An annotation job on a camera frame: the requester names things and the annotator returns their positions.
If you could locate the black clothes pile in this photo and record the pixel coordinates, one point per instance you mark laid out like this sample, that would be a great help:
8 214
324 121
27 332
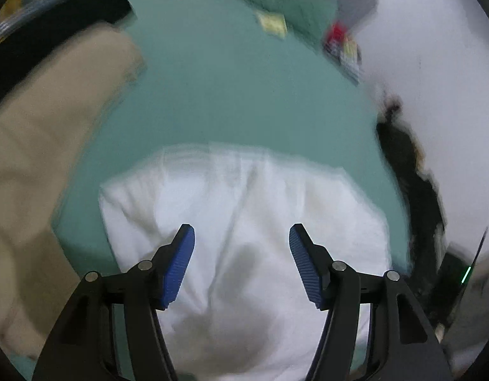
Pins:
420 197

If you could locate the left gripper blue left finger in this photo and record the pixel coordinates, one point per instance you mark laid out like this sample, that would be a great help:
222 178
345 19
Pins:
170 262

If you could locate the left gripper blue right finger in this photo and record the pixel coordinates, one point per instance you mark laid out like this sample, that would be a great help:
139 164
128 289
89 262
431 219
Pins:
313 263

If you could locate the yellow packet on bed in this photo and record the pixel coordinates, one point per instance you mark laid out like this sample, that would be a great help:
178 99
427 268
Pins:
272 24

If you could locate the green pillow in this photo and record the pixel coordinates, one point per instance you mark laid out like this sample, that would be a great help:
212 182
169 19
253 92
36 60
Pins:
310 19

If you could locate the tablet with dark screen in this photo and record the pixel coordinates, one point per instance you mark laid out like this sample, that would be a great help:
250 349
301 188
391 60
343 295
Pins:
25 15

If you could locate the white hooded jacket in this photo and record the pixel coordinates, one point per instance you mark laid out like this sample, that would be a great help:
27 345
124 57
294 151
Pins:
242 312

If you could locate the green bed sheet mattress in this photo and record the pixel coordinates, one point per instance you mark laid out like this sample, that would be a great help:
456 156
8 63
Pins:
212 77

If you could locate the stack of books and papers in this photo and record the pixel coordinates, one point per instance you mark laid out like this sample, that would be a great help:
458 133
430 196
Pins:
346 54

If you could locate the beige folded garment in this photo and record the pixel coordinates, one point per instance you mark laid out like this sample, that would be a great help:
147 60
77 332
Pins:
44 125

